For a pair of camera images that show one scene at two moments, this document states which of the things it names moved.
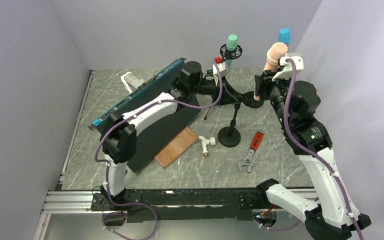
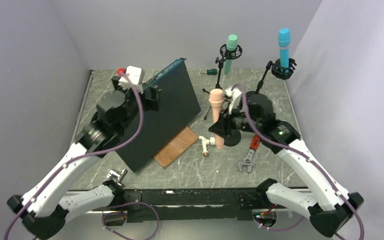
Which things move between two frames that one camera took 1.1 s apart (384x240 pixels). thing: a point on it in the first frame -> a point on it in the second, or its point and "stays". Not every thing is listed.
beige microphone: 274,52 -> 216,97
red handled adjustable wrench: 255,144 stays
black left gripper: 228,96 -> 152,104
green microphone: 231,45 stays
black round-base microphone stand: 230,136 stays
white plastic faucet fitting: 205,142 stays
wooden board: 176,147 stays
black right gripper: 264,83 -> 225,122
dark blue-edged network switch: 155,135 stays
